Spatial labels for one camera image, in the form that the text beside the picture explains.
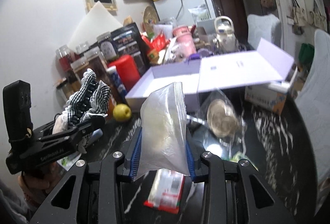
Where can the clear zip bag white powder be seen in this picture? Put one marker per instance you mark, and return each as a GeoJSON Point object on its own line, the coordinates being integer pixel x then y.
{"type": "Point", "coordinates": [163, 122]}

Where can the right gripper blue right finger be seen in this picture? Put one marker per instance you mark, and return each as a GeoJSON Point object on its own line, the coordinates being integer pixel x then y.
{"type": "Point", "coordinates": [190, 161]}

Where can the yellow lemon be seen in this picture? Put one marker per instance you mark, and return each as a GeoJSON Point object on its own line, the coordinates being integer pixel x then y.
{"type": "Point", "coordinates": [122, 113]}

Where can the dark label jar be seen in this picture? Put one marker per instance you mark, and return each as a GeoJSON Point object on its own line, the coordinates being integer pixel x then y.
{"type": "Point", "coordinates": [104, 40]}

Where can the white foam board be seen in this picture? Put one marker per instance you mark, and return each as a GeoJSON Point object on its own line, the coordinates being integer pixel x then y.
{"type": "Point", "coordinates": [96, 22]}

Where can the black white gingham cloth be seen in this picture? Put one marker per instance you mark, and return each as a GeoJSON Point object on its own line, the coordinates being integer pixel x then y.
{"type": "Point", "coordinates": [91, 100]}

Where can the open lavender gift box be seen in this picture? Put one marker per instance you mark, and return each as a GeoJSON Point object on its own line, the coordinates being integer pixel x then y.
{"type": "Point", "coordinates": [255, 67]}

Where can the clear bag round cake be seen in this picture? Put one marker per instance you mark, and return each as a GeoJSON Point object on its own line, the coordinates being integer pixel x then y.
{"type": "Point", "coordinates": [223, 123]}

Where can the grey leaf pattern cushion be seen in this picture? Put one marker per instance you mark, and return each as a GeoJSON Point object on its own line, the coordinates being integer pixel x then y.
{"type": "Point", "coordinates": [266, 27]}

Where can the pink tumbler cup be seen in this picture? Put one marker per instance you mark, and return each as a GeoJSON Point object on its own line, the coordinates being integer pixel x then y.
{"type": "Point", "coordinates": [184, 40]}

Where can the brown powder jar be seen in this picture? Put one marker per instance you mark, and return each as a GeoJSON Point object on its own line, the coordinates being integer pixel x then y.
{"type": "Point", "coordinates": [97, 63]}

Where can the black printed package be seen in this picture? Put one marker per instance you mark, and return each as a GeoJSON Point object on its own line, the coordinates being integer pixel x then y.
{"type": "Point", "coordinates": [127, 40]}

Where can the red snack bag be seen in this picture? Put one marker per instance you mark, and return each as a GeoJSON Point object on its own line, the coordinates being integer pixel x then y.
{"type": "Point", "coordinates": [157, 44]}

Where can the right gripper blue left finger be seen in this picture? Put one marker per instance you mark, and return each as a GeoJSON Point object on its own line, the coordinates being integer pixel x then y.
{"type": "Point", "coordinates": [135, 158]}

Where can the red cylindrical canister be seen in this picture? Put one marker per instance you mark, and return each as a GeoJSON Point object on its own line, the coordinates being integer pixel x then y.
{"type": "Point", "coordinates": [127, 71]}

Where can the red white snack packet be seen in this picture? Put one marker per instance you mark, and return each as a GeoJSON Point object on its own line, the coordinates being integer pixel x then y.
{"type": "Point", "coordinates": [166, 191]}

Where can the woven round trivet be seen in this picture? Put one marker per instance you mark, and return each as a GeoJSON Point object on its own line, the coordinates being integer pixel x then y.
{"type": "Point", "coordinates": [150, 18]}

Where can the orange white cardboard box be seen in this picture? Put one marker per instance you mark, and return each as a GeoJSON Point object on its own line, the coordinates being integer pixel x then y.
{"type": "Point", "coordinates": [271, 96]}

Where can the white mini fridge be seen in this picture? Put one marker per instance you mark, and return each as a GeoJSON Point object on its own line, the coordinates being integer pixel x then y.
{"type": "Point", "coordinates": [180, 10]}

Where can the blue white tube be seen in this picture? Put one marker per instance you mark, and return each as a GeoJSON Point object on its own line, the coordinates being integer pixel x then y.
{"type": "Point", "coordinates": [117, 82]}

